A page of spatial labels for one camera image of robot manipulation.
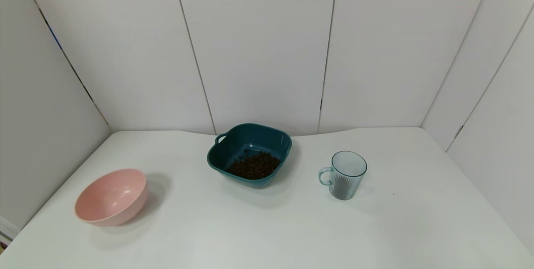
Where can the dark brown granules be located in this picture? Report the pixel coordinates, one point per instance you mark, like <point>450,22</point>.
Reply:
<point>254,167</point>

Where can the translucent blue ribbed plastic cup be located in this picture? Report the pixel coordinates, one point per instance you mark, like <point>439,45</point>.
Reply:
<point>346,173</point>

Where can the pink round bowl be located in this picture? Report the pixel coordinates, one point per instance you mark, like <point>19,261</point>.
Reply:
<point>109,196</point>

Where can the teal square plastic basin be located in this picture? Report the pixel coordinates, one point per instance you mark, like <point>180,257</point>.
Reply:
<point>250,139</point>

